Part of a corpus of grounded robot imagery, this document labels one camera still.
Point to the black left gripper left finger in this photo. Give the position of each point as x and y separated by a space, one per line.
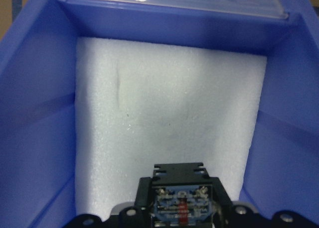
140 214

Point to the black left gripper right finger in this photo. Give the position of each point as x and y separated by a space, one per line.
227 214

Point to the yellow mushroom push button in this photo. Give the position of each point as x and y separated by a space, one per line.
182 196

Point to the white left foam pad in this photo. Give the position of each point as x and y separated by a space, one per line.
140 104

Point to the blue left plastic bin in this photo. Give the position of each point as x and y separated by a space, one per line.
37 93

